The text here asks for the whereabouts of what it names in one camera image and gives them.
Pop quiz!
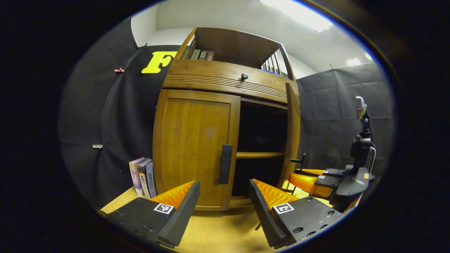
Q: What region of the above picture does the wooden cabinet door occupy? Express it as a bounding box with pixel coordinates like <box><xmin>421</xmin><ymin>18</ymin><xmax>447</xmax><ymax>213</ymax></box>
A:
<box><xmin>277</xmin><ymin>83</ymin><xmax>301</xmax><ymax>190</ymax></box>
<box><xmin>152</xmin><ymin>89</ymin><xmax>241</xmax><ymax>211</ymax></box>

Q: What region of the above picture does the wooden inner cabinet shelf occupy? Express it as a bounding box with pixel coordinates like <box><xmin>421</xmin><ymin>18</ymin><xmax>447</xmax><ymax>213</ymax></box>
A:
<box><xmin>236</xmin><ymin>152</ymin><xmax>285</xmax><ymax>159</ymax></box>

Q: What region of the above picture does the wooden cabinet drawer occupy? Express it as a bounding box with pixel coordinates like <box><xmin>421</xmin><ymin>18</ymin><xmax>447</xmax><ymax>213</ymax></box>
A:
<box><xmin>162</xmin><ymin>59</ymin><xmax>301</xmax><ymax>105</ymax></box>

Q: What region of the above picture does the large ceiling light panel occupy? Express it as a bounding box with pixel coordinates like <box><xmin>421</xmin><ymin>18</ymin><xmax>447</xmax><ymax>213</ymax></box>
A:
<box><xmin>260</xmin><ymin>0</ymin><xmax>334</xmax><ymax>33</ymax></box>

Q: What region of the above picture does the pink purple book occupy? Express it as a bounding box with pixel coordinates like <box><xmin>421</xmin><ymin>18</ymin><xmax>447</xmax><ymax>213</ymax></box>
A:
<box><xmin>129</xmin><ymin>157</ymin><xmax>145</xmax><ymax>197</ymax></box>

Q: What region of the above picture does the wooden double-door shoe cabinet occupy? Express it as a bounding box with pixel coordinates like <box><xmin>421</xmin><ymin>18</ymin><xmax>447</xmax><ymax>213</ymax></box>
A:
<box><xmin>152</xmin><ymin>27</ymin><xmax>302</xmax><ymax>211</ymax></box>

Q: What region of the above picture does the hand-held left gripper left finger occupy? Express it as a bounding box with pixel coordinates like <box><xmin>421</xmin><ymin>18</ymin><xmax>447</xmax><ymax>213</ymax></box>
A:
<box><xmin>105</xmin><ymin>180</ymin><xmax>201</xmax><ymax>248</ymax></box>

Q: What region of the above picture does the black door handle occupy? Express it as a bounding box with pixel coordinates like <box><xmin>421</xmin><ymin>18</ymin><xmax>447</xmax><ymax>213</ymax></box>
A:
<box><xmin>218</xmin><ymin>144</ymin><xmax>233</xmax><ymax>184</ymax></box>
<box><xmin>281</xmin><ymin>153</ymin><xmax>306</xmax><ymax>194</ymax></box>

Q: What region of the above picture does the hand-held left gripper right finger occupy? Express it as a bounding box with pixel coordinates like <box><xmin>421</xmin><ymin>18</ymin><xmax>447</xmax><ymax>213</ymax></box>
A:
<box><xmin>249</xmin><ymin>179</ymin><xmax>344</xmax><ymax>250</ymax></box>

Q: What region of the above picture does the dark spine book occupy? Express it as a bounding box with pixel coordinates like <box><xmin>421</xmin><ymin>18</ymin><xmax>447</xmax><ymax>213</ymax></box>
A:
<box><xmin>138</xmin><ymin>159</ymin><xmax>152</xmax><ymax>199</ymax></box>

